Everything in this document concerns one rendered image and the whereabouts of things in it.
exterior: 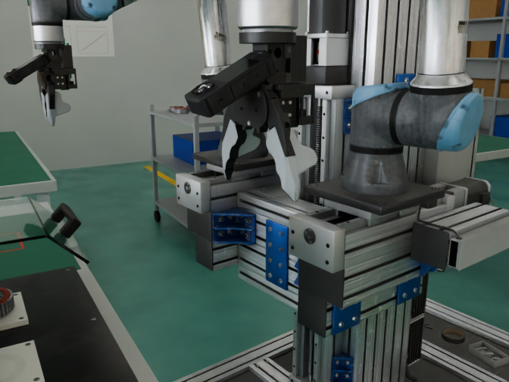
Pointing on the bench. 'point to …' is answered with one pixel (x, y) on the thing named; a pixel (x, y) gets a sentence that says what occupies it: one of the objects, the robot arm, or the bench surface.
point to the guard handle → (67, 220)
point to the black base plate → (66, 329)
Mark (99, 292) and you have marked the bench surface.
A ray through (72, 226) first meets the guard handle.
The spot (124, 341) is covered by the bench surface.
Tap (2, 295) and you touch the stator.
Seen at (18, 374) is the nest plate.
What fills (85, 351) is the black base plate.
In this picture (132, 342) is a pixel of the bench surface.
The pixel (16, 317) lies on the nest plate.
